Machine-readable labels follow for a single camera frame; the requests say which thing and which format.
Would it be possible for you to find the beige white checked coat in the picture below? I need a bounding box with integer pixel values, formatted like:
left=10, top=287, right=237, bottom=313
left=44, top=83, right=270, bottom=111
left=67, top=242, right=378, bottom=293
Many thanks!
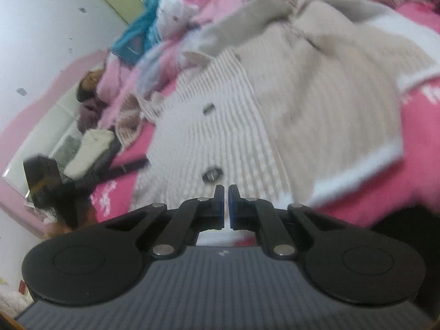
left=115, top=0, right=437, bottom=248

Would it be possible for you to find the cream cloth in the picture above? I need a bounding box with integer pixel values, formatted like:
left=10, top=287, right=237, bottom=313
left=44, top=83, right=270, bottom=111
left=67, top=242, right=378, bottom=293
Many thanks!
left=65, top=129, right=116, bottom=179

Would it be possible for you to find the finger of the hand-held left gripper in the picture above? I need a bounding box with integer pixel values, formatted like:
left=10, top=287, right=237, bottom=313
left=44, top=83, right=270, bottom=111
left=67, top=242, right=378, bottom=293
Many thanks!
left=74, top=158, right=150, bottom=193

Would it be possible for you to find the pink floral duvet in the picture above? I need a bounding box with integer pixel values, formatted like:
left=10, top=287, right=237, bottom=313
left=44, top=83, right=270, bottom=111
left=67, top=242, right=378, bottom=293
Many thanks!
left=98, top=0, right=276, bottom=124

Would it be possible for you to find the teal patterned blanket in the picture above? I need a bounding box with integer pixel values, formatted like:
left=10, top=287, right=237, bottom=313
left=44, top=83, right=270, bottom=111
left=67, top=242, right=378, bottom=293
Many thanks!
left=111, top=0, right=162, bottom=64

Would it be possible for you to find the pink flower bed blanket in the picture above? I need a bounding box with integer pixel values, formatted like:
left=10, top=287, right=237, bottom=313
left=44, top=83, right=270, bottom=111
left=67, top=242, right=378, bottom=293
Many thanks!
left=89, top=0, right=440, bottom=231

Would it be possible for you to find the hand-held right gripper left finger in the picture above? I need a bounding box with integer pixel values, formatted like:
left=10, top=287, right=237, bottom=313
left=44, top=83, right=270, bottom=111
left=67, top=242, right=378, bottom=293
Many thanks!
left=103, top=185, right=226, bottom=258

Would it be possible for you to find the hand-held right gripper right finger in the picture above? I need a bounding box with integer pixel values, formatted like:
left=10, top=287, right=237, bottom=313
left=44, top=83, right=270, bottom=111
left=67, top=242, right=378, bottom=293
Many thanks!
left=229, top=185, right=348, bottom=260

